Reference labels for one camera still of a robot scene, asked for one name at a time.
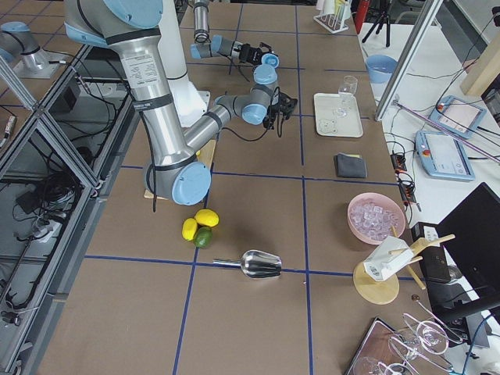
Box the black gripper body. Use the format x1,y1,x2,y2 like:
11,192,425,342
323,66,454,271
238,44,263,65
271,93,298,121

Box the light blue plastic cup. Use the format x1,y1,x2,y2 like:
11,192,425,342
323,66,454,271
261,53,280,68

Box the blue bowl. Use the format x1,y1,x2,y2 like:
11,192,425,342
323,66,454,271
365,55,398,84

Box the pink bowl of ice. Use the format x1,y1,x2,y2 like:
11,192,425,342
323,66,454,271
347,192,406,245

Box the steel ice scoop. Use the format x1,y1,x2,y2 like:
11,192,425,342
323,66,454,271
212,249,282,279

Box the cream bear tray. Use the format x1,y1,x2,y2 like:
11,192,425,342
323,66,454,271
313,93,363,138

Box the clear wine glass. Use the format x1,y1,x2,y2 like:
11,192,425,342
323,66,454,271
334,75,358,118

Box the grey folded cloth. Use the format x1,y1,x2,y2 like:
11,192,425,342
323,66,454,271
334,153,367,178

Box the yellow lemon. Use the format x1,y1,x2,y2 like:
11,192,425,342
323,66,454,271
195,209,220,227
181,218,198,241

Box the green lime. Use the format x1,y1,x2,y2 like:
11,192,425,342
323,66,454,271
193,227,213,248

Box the blue teach pendant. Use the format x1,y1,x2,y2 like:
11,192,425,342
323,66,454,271
415,130,475,181
429,95,486,139

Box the wooden stand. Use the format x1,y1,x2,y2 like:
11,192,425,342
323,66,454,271
353,234,455,305

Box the black laptop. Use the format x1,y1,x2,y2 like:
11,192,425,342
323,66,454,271
434,182,499,323

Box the white wire cup rack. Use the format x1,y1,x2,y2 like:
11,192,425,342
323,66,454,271
313,0,352,34

